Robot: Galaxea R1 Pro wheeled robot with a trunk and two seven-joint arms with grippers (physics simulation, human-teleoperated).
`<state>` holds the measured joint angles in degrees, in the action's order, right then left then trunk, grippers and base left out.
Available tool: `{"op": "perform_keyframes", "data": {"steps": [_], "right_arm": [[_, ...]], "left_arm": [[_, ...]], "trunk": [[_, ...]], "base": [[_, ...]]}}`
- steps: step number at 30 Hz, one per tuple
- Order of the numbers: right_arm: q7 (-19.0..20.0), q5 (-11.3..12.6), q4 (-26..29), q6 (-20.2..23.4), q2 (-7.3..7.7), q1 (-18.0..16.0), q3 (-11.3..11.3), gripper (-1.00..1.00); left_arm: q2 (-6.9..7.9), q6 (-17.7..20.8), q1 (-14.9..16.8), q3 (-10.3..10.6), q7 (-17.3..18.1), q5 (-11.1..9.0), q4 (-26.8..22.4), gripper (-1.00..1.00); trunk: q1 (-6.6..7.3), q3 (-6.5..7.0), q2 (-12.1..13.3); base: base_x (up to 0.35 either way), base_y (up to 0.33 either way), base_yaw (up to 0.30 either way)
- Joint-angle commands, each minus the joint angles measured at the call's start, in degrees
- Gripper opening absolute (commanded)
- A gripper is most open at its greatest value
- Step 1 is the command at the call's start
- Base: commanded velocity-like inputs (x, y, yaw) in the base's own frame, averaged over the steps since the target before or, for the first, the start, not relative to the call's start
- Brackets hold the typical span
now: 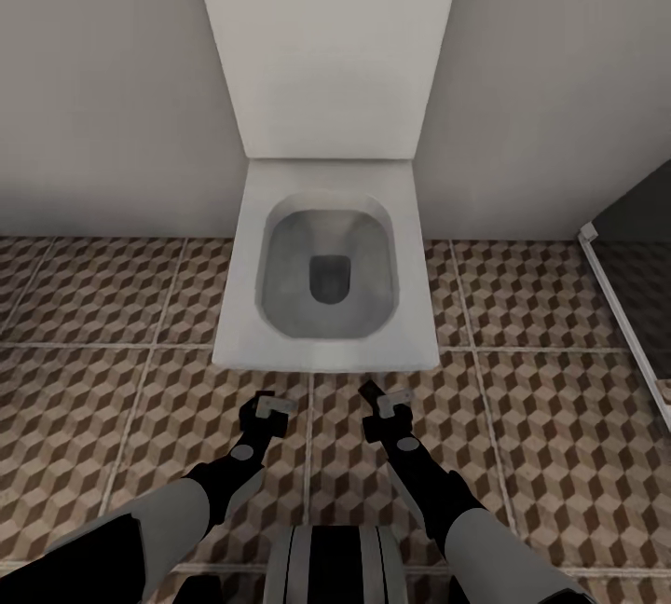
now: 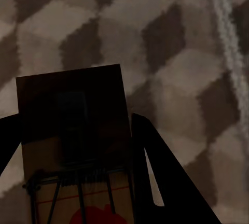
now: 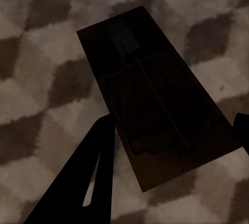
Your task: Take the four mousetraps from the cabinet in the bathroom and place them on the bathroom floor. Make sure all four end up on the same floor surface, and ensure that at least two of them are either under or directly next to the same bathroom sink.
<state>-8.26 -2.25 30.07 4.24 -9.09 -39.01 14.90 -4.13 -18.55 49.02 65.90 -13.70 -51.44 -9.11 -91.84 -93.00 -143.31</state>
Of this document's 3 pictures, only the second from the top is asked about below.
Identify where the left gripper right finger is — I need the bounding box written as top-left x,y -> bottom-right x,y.
131,113 -> 221,224

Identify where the mousetrap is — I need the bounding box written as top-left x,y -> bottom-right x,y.
16,64 -> 136,224

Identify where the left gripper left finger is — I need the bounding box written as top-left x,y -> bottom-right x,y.
0,113 -> 23,175

